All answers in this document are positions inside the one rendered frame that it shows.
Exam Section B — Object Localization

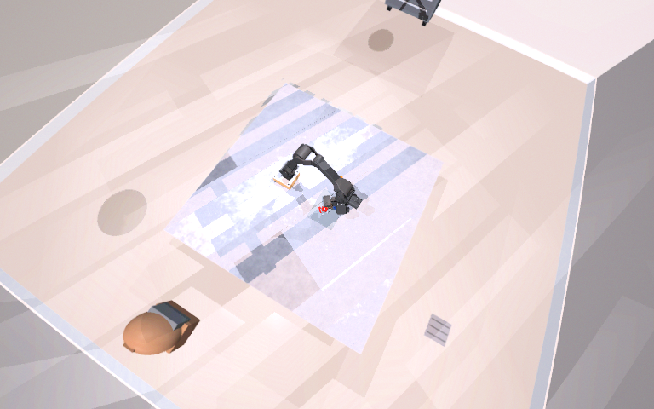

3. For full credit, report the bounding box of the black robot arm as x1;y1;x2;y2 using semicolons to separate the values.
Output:
279;143;362;215

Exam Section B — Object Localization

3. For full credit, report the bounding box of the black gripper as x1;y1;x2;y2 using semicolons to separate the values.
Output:
323;195;345;207

